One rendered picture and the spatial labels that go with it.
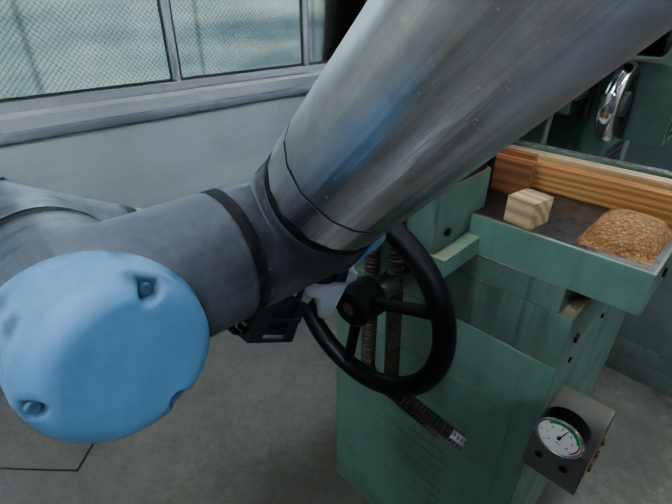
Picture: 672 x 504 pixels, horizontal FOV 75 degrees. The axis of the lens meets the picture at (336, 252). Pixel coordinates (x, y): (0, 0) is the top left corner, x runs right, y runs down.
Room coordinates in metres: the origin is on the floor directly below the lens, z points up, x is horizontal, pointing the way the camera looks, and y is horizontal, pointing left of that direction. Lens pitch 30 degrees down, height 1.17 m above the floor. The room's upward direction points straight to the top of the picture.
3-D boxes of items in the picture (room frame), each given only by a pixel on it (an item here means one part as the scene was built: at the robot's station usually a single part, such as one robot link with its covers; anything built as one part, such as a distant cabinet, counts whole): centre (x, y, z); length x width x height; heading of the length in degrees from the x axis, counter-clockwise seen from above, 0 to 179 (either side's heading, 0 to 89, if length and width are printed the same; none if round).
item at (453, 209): (0.60, -0.13, 0.92); 0.15 x 0.13 x 0.09; 45
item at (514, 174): (0.69, -0.23, 0.93); 0.17 x 0.02 x 0.05; 45
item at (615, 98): (0.73, -0.45, 1.02); 0.12 x 0.03 x 0.12; 135
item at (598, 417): (0.44, -0.36, 0.58); 0.12 x 0.08 x 0.08; 135
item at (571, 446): (0.40, -0.31, 0.65); 0.06 x 0.04 x 0.08; 45
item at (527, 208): (0.55, -0.26, 0.92); 0.04 x 0.04 x 0.04; 36
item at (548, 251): (0.66, -0.18, 0.87); 0.61 x 0.30 x 0.06; 45
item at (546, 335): (0.82, -0.36, 0.76); 0.57 x 0.45 x 0.09; 135
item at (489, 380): (0.81, -0.36, 0.36); 0.58 x 0.45 x 0.71; 135
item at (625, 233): (0.50, -0.38, 0.91); 0.12 x 0.09 x 0.03; 135
